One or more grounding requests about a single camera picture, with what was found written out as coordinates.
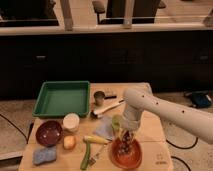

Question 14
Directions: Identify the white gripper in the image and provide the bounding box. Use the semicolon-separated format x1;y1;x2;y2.
120;105;141;131

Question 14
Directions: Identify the dark purple grape bunch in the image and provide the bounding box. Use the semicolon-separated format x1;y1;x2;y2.
119;130;134;155

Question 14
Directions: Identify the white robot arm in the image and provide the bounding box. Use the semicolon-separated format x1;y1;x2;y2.
121;87;213;144

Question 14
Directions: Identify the orange red bowl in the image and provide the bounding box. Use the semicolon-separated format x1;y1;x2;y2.
108;138;142;169

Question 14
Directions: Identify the dark maroon bowl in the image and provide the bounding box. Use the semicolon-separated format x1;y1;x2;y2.
36;120;63;147

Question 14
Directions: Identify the light green spoon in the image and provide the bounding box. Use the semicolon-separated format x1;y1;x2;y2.
111;115;121;137

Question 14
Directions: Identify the grey blue cloth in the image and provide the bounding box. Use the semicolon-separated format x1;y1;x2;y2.
93;116;114;140

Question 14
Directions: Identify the small metal cup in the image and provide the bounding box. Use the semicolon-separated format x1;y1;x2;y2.
94;91;105;106

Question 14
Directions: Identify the white round lidded container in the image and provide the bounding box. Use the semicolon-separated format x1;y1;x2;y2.
63;113;80;132

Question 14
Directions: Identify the yellow orange fruit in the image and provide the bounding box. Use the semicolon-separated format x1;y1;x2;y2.
63;136;76;150

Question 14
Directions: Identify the green cucumber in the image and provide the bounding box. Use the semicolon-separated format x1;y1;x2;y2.
80;140;91;171

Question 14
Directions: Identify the blue bag on floor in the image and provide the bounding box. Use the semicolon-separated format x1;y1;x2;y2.
184;92;212;108

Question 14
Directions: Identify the green plastic tray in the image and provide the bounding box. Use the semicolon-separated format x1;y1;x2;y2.
33;81;90;118

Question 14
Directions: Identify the blue sponge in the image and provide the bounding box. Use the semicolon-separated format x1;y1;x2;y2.
32;146;57;165

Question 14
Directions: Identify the small black handled tool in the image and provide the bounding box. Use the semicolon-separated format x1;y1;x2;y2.
104;90;117;99

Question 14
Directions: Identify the black cable on floor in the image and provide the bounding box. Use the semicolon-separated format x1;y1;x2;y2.
165;121;200;171

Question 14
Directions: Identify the black floor cable left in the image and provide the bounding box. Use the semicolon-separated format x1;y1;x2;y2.
0;113;29;143

